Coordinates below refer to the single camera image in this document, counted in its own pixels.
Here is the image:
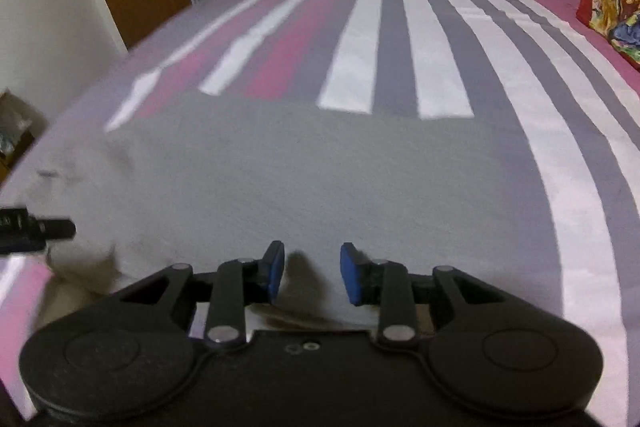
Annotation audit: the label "grey sweat pants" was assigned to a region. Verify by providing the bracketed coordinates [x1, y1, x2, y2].
[1, 93, 563, 326]

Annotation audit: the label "wooden shelf cabinet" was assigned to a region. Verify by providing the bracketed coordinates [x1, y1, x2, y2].
[0, 90, 48, 182]

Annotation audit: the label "striped pink purple bed sheet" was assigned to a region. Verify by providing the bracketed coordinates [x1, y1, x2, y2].
[1, 0, 639, 426]

